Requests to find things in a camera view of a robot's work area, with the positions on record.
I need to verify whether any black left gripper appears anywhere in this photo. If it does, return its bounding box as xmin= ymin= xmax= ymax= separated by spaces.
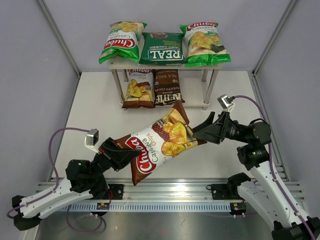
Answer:
xmin=89 ymin=137 xmax=143 ymax=179

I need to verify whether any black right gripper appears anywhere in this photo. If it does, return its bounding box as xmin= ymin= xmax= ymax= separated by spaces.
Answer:
xmin=187 ymin=111 xmax=250 ymax=144

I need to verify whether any brown Chuba bag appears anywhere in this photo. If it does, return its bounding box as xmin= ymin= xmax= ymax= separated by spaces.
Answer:
xmin=122 ymin=69 xmax=155 ymax=109
xmin=113 ymin=100 xmax=207 ymax=186

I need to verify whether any brown Kettle chips bag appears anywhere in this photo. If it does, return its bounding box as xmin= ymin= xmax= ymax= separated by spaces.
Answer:
xmin=153 ymin=69 xmax=185 ymax=106

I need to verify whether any green Chuba seaweed bag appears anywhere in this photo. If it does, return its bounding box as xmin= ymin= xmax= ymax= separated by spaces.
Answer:
xmin=98 ymin=21 xmax=147 ymax=64
xmin=180 ymin=21 xmax=232 ymax=68

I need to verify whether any green Real chips bag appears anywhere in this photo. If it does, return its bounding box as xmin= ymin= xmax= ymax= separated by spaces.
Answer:
xmin=139 ymin=32 xmax=187 ymax=66

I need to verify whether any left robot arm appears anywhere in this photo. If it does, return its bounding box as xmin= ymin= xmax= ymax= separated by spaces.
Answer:
xmin=11 ymin=137 xmax=142 ymax=231

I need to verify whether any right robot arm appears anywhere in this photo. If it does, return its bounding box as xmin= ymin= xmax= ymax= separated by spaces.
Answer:
xmin=193 ymin=111 xmax=320 ymax=240

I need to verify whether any white two-tier shelf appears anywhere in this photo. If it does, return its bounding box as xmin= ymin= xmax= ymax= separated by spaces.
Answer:
xmin=106 ymin=57 xmax=224 ymax=110

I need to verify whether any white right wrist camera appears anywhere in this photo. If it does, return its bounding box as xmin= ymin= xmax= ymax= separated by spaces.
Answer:
xmin=217 ymin=94 xmax=235 ymax=113

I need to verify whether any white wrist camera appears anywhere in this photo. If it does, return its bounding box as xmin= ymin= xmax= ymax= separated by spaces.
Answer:
xmin=217 ymin=94 xmax=235 ymax=113
xmin=84 ymin=128 xmax=99 ymax=153

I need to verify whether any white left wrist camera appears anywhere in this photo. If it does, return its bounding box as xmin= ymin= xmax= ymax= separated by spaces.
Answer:
xmin=84 ymin=128 xmax=99 ymax=153

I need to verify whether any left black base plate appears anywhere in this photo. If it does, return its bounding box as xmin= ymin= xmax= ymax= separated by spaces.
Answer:
xmin=102 ymin=183 xmax=124 ymax=200

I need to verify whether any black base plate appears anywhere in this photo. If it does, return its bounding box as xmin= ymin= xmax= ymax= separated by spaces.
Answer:
xmin=102 ymin=183 xmax=124 ymax=200
xmin=206 ymin=183 xmax=244 ymax=201

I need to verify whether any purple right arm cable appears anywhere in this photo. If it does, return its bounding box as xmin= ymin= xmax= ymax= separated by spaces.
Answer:
xmin=233 ymin=94 xmax=317 ymax=240

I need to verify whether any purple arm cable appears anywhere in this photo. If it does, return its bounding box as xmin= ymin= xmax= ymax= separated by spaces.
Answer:
xmin=233 ymin=94 xmax=317 ymax=240
xmin=6 ymin=127 xmax=107 ymax=235

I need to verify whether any aluminium mounting rail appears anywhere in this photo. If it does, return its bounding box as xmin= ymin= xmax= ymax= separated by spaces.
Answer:
xmin=33 ymin=177 xmax=306 ymax=202

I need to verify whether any white slotted cable duct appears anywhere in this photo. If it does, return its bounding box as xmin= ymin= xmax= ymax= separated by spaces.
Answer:
xmin=62 ymin=201 xmax=231 ymax=213

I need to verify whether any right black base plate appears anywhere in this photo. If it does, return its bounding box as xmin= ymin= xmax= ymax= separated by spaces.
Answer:
xmin=206 ymin=183 xmax=244 ymax=201

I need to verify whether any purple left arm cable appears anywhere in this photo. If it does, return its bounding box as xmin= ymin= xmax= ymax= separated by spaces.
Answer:
xmin=6 ymin=127 xmax=107 ymax=235

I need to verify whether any aluminium frame post right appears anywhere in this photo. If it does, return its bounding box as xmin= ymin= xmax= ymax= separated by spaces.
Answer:
xmin=252 ymin=0 xmax=300 ymax=77

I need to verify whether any aluminium frame post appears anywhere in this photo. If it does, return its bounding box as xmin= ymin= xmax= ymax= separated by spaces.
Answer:
xmin=252 ymin=0 xmax=300 ymax=77
xmin=34 ymin=0 xmax=82 ymax=79

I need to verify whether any aluminium frame post left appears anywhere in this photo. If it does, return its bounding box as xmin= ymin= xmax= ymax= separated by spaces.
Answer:
xmin=34 ymin=0 xmax=82 ymax=79

